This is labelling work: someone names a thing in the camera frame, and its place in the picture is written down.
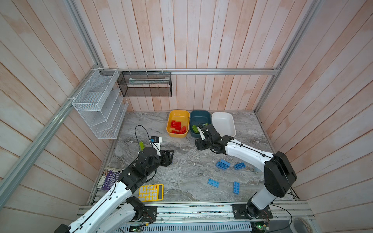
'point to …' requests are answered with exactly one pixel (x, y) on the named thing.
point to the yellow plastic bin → (181, 116)
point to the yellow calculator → (148, 193)
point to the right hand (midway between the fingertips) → (199, 141)
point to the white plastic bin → (224, 123)
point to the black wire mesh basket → (145, 84)
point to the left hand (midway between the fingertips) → (169, 153)
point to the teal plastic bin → (198, 118)
